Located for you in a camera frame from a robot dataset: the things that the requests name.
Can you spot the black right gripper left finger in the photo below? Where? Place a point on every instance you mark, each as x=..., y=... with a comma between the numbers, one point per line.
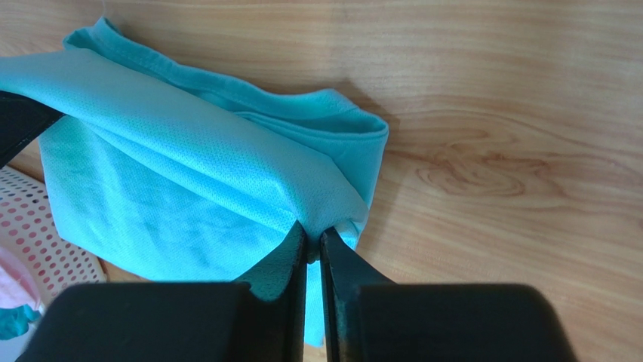
x=256, y=317

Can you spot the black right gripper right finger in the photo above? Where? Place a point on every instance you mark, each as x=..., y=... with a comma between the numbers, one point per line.
x=368, y=317

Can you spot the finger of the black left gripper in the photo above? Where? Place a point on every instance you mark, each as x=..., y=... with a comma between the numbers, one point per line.
x=22, y=121

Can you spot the light teal t-shirt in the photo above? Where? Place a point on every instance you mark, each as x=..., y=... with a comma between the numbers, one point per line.
x=174, y=173

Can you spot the white perforated laundry basket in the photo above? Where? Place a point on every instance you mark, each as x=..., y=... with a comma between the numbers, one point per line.
x=29, y=233

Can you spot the pink t-shirt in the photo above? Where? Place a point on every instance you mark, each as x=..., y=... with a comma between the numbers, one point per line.
x=18, y=286

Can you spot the dark teal t-shirt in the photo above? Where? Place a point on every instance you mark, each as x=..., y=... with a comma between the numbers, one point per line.
x=16, y=321

